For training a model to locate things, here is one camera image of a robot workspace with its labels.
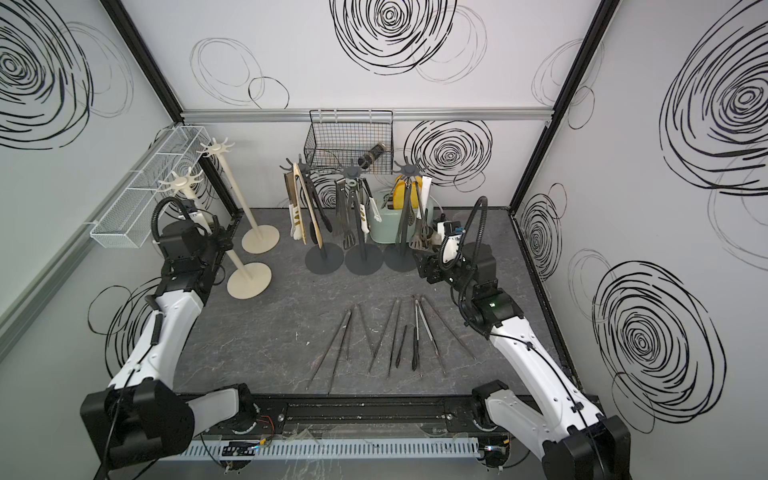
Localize dark bottle in basket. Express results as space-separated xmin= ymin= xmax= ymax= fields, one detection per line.
xmin=357 ymin=142 xmax=386 ymax=170

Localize white wire wall basket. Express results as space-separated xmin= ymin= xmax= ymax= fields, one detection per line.
xmin=90 ymin=125 xmax=210 ymax=249

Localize white handled slim tongs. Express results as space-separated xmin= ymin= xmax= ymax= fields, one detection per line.
xmin=415 ymin=295 xmax=477 ymax=375

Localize beige plastic tongs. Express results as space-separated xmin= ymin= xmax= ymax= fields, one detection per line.
xmin=293 ymin=163 xmax=324 ymax=249

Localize steel slotted tongs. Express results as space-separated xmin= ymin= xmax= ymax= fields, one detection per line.
xmin=349 ymin=180 xmax=367 ymax=245

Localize black wire wall basket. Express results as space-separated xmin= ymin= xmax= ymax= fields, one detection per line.
xmin=303 ymin=109 xmax=394 ymax=175

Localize grey utensil rack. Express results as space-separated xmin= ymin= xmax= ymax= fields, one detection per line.
xmin=384 ymin=164 xmax=420 ymax=273
xmin=284 ymin=158 xmax=344 ymax=275
xmin=343 ymin=166 xmax=383 ymax=276

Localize plain steel serving tongs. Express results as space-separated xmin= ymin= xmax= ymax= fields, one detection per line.
xmin=396 ymin=179 xmax=414 ymax=252

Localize mint green toaster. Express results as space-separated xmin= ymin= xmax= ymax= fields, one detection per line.
xmin=368 ymin=190 xmax=401 ymax=245

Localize grey slotted cable duct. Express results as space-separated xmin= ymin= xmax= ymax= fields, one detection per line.
xmin=168 ymin=437 xmax=481 ymax=462

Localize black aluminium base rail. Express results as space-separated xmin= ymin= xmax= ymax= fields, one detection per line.
xmin=206 ymin=382 xmax=510 ymax=436

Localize black tweezer tongs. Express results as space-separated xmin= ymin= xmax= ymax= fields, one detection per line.
xmin=387 ymin=296 xmax=420 ymax=376

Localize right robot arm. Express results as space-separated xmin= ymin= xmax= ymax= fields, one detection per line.
xmin=418 ymin=196 xmax=631 ymax=479

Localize steel v-shaped tongs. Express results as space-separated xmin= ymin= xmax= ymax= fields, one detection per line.
xmin=345 ymin=302 xmax=376 ymax=361

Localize glass sugar jar black lid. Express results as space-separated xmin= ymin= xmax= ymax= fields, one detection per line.
xmin=429 ymin=214 xmax=446 ymax=248

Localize cream utensil rack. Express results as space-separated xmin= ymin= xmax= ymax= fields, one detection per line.
xmin=200 ymin=138 xmax=280 ymax=254
xmin=159 ymin=167 xmax=272 ymax=300

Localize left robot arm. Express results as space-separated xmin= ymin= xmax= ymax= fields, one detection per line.
xmin=80 ymin=196 xmax=242 ymax=479

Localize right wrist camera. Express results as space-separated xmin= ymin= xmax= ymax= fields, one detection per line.
xmin=439 ymin=221 xmax=464 ymax=265

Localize large steel tongs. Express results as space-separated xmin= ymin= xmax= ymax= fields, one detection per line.
xmin=335 ymin=179 xmax=356 ymax=250

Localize black steel tongs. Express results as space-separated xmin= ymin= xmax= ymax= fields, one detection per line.
xmin=307 ymin=176 xmax=333 ymax=233

